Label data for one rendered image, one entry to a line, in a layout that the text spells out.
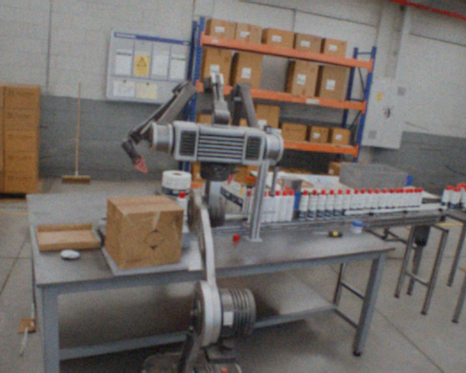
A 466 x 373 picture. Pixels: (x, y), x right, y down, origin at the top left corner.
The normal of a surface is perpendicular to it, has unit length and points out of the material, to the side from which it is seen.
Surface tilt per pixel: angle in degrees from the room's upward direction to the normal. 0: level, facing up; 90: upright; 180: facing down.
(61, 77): 90
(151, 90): 90
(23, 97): 90
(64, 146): 90
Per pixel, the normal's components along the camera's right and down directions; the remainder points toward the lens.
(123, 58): 0.26, 0.22
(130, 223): 0.54, 0.27
